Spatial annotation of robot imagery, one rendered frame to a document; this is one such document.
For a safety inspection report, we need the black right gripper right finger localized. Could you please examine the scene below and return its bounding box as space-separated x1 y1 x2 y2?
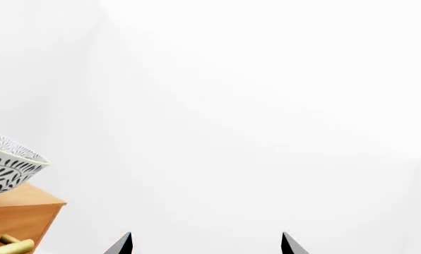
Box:
281 231 310 254

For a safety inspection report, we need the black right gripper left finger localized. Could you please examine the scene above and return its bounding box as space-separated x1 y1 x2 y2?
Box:
102 231 134 254

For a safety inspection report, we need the orange wooden cabinet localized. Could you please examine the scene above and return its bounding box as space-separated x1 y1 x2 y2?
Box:
0 181 68 254

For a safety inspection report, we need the white bowl with black pattern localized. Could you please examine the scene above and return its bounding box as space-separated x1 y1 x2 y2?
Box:
0 129 51 196

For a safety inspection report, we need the gold cylindrical drawer handle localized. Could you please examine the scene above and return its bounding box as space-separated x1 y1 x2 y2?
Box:
0 234 35 254

